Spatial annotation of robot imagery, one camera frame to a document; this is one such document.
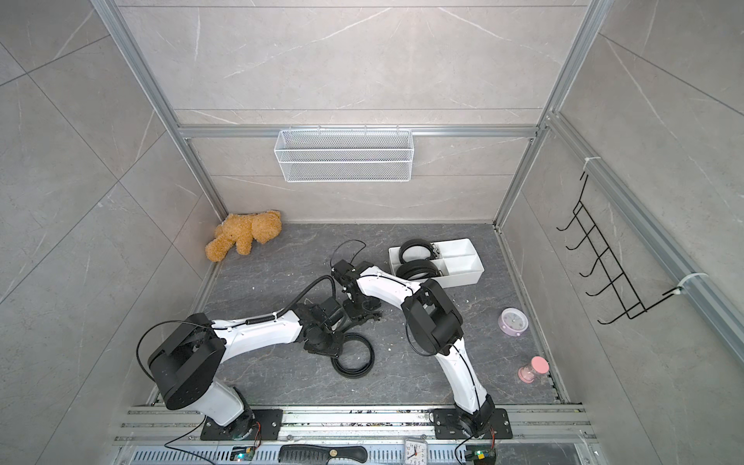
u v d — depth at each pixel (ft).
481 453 2.35
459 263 3.32
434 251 3.32
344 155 3.29
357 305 2.68
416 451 2.25
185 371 1.43
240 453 2.32
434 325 1.76
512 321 2.96
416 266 3.02
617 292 2.05
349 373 2.63
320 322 2.15
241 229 3.50
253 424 2.38
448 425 2.40
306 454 2.30
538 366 2.45
